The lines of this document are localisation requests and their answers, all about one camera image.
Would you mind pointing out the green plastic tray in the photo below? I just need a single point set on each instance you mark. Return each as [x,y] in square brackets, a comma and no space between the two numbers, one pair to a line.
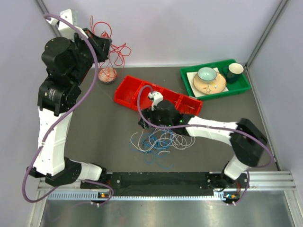
[239,87]

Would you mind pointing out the tan ceramic plate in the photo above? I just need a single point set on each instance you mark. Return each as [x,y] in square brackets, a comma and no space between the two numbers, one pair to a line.
[216,86]

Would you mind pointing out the slotted cable duct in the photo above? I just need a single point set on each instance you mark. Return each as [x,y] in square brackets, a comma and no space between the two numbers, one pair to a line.
[103,196]

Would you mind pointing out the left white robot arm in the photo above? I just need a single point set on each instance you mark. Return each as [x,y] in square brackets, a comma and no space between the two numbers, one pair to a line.
[55,101]

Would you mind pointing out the dark green mug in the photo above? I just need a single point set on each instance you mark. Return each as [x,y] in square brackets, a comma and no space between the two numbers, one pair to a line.
[232,72]

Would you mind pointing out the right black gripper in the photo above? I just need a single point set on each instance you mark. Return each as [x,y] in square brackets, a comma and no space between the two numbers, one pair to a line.
[149,113]

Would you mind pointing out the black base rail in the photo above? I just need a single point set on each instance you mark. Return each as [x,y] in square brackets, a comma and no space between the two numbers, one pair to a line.
[159,183]

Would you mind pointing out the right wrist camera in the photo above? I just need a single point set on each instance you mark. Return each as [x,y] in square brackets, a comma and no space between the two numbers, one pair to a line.
[155,96]

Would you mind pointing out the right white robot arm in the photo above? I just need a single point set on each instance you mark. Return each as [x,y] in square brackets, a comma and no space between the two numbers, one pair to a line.
[246,140]

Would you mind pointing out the pink patterned bowl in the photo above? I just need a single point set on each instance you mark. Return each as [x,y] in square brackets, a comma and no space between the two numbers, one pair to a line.
[107,75]

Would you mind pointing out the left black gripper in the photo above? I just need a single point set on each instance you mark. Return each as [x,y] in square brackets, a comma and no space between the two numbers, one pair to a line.
[103,47]

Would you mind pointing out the light blue bowl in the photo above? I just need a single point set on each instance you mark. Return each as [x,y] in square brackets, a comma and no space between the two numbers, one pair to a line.
[207,74]

